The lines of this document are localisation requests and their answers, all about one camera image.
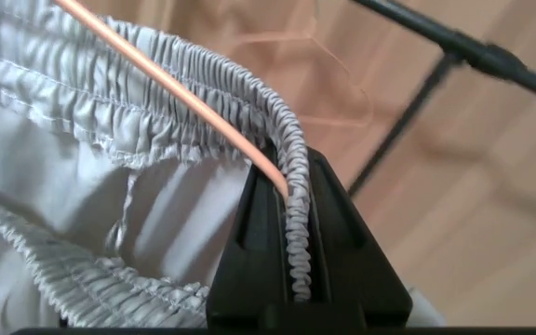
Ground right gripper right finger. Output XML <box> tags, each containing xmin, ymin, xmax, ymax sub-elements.
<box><xmin>305</xmin><ymin>146</ymin><xmax>413</xmax><ymax>328</ymax></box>

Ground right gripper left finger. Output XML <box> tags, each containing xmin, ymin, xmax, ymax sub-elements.
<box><xmin>206</xmin><ymin>157</ymin><xmax>293</xmax><ymax>328</ymax></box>

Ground pink clothes hanger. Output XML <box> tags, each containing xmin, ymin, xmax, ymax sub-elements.
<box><xmin>221</xmin><ymin>32</ymin><xmax>374</xmax><ymax>129</ymax></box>
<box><xmin>53</xmin><ymin>0</ymin><xmax>290</xmax><ymax>200</ymax></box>

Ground pale grey shorts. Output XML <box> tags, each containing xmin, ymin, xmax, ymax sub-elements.
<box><xmin>0</xmin><ymin>0</ymin><xmax>447</xmax><ymax>328</ymax></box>

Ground black clothes rack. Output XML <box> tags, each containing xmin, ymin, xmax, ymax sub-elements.
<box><xmin>346</xmin><ymin>0</ymin><xmax>536</xmax><ymax>197</ymax></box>

